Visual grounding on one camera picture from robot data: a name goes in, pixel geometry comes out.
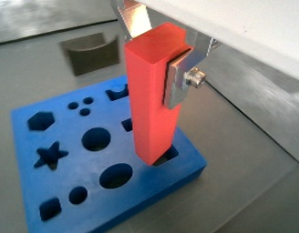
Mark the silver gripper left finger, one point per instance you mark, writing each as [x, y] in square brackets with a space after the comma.
[133, 17]

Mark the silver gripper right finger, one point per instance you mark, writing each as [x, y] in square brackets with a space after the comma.
[183, 73]

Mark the red rectangular block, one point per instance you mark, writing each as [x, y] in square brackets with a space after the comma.
[149, 52]

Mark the blue foam shape board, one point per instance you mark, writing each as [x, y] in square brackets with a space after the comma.
[83, 180]

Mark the black curved holder stand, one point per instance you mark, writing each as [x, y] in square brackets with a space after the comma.
[91, 53]

